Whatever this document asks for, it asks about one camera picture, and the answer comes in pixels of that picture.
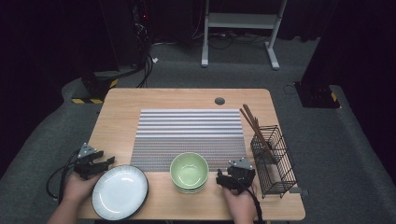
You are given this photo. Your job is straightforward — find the black stand base yellow mark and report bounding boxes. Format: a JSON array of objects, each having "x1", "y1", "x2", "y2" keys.
[{"x1": 293, "y1": 81, "x2": 341, "y2": 109}]

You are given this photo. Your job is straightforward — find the white ribbed plate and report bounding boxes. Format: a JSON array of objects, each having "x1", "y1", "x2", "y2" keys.
[{"x1": 91, "y1": 164, "x2": 149, "y2": 222}]

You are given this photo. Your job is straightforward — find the black yellow striped stand base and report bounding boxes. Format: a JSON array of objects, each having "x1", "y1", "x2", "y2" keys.
[{"x1": 80, "y1": 70, "x2": 120, "y2": 101}]

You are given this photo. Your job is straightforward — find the person's left hand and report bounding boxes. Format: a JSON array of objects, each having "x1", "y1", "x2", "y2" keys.
[{"x1": 62, "y1": 171, "x2": 104, "y2": 206}]

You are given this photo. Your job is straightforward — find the white metal desk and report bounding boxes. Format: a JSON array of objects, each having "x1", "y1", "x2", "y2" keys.
[{"x1": 201, "y1": 0, "x2": 290, "y2": 71}]

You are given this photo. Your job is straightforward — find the yellow black hazard tape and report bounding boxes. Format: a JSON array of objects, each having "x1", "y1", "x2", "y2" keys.
[{"x1": 71, "y1": 97, "x2": 104, "y2": 105}]

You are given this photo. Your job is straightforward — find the grey striped placemat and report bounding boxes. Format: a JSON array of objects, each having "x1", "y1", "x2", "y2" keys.
[{"x1": 130, "y1": 108, "x2": 250, "y2": 173}]

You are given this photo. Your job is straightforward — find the black equipment cabinet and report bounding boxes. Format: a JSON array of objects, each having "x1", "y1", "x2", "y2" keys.
[{"x1": 98, "y1": 0, "x2": 151, "y2": 68}]

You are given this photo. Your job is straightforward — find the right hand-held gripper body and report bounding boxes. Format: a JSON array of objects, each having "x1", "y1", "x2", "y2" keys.
[{"x1": 227, "y1": 157, "x2": 257, "y2": 196}]

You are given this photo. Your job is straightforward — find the black hanging cable bundle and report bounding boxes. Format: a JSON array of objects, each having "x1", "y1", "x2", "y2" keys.
[{"x1": 134, "y1": 22, "x2": 157, "y2": 89}]

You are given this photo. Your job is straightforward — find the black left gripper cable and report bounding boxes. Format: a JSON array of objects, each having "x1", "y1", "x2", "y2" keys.
[{"x1": 46, "y1": 148, "x2": 82, "y2": 204}]

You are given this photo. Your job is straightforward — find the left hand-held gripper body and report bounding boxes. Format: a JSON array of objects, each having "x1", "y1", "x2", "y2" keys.
[{"x1": 73, "y1": 142, "x2": 104, "y2": 181}]

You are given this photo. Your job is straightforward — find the person's right hand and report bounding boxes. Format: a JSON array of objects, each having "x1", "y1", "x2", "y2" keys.
[{"x1": 223, "y1": 186, "x2": 260, "y2": 224}]

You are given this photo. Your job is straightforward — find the black floor cables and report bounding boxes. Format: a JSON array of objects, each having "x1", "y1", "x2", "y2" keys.
[{"x1": 192, "y1": 31, "x2": 269, "y2": 50}]

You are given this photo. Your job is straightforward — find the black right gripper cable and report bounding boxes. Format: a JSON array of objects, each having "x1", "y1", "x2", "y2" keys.
[{"x1": 234, "y1": 178, "x2": 265, "y2": 224}]

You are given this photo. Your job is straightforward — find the black wire cutlery basket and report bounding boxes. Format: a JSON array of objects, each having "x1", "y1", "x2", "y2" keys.
[{"x1": 249, "y1": 124, "x2": 298, "y2": 200}]

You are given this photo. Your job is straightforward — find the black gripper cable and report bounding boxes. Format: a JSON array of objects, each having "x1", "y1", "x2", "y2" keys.
[
  {"x1": 46, "y1": 148, "x2": 82, "y2": 204},
  {"x1": 234, "y1": 178, "x2": 265, "y2": 224}
]

